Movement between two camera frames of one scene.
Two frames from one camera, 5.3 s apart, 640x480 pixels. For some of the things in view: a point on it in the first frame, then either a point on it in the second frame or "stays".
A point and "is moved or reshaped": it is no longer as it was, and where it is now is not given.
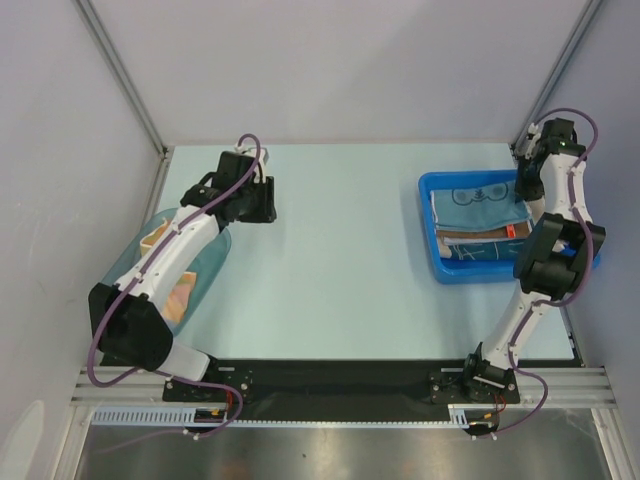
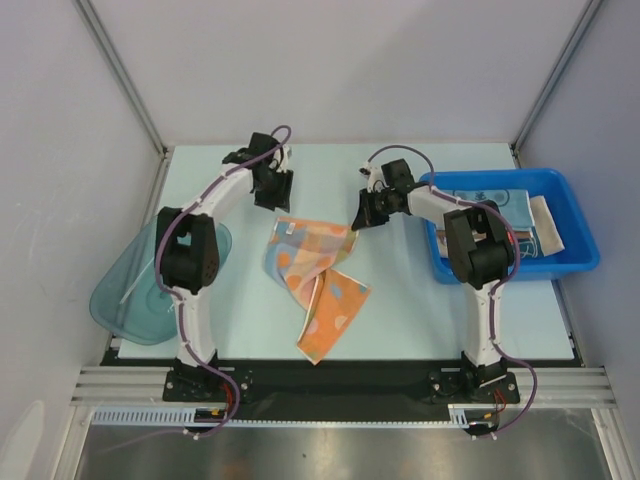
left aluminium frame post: [123, 75] stays
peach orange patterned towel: [176, 306] is moved or reshaped
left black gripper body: [252, 206] → [274, 192]
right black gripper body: [526, 181] → [373, 208]
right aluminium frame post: [557, 72] stays
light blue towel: [470, 207] stays
